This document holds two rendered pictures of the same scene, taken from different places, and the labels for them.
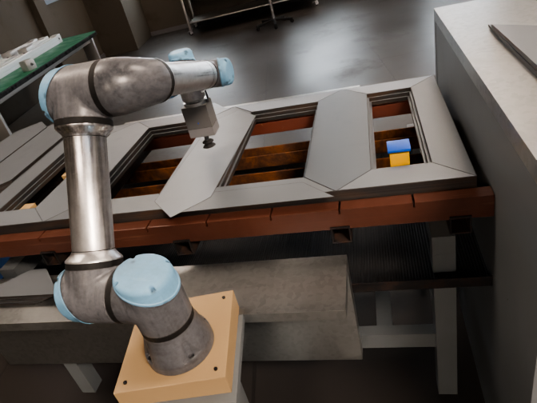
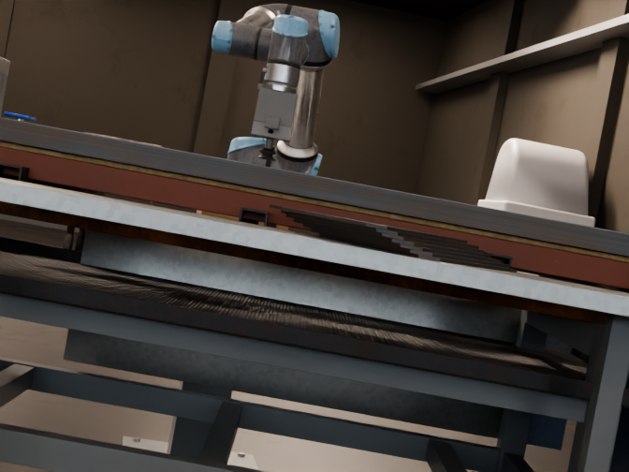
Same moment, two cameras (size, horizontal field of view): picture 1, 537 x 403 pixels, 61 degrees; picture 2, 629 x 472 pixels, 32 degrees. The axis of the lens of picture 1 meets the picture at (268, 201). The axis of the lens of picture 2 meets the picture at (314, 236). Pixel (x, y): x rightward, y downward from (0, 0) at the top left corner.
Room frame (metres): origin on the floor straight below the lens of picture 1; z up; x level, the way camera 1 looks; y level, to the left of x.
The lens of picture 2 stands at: (3.77, -0.46, 0.80)
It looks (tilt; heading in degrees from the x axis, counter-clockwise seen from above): 1 degrees down; 162
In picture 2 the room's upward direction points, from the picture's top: 10 degrees clockwise
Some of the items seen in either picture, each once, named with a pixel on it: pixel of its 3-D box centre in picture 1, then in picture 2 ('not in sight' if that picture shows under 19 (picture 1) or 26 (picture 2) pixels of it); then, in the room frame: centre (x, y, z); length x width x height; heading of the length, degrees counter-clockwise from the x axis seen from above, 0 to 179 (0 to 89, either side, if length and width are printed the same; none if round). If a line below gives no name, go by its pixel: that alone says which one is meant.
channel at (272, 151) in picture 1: (234, 160); (253, 246); (1.66, 0.09, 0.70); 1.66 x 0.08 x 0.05; 73
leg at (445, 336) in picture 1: (444, 317); not in sight; (0.96, -0.43, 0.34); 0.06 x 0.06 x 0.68; 73
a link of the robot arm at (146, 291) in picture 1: (149, 293); (250, 160); (0.73, 0.28, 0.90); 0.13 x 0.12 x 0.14; 69
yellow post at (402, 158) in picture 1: (401, 179); not in sight; (1.09, -0.38, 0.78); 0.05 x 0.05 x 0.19; 73
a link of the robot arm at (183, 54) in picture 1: (184, 69); (287, 42); (1.43, 0.14, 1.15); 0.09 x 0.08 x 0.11; 159
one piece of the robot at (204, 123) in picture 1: (201, 114); (273, 111); (1.44, 0.14, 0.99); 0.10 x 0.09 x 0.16; 164
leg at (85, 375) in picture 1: (56, 331); (513, 432); (1.37, 0.91, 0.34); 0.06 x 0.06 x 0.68; 73
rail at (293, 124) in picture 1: (236, 126); (257, 204); (1.79, 0.05, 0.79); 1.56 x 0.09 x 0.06; 73
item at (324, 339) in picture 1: (152, 321); (325, 337); (1.13, 0.46, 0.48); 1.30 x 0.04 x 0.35; 73
